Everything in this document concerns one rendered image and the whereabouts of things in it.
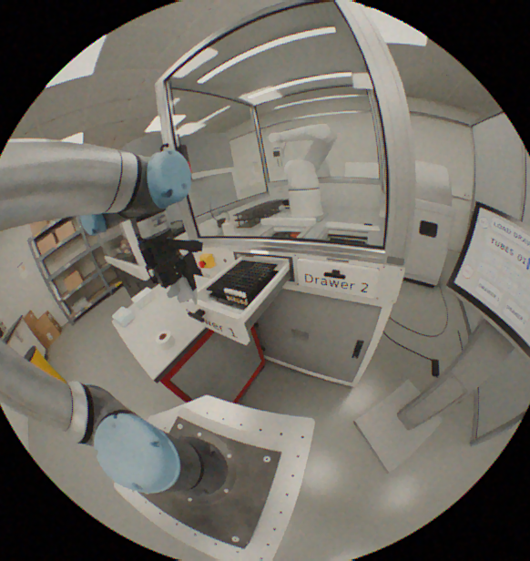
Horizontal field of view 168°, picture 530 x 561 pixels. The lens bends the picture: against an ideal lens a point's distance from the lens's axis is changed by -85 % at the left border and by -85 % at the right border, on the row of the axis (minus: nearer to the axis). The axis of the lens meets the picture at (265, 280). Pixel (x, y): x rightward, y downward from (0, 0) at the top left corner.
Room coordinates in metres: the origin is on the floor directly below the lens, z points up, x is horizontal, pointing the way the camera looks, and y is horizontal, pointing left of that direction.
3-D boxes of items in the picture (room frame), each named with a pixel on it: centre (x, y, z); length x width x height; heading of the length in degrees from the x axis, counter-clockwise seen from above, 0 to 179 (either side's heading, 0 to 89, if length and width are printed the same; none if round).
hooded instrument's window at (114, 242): (1.97, 1.18, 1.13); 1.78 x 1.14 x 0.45; 54
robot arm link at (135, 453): (-0.01, 0.23, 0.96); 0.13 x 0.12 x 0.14; 72
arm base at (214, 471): (-0.01, 0.22, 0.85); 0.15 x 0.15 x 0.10
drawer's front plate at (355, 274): (0.49, -0.25, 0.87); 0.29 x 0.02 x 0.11; 54
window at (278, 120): (0.67, -0.04, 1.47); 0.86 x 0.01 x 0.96; 54
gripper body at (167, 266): (0.38, 0.23, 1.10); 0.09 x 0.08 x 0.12; 145
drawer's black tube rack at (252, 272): (0.58, 0.08, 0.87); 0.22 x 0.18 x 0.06; 144
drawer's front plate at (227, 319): (0.42, 0.20, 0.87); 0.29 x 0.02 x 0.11; 54
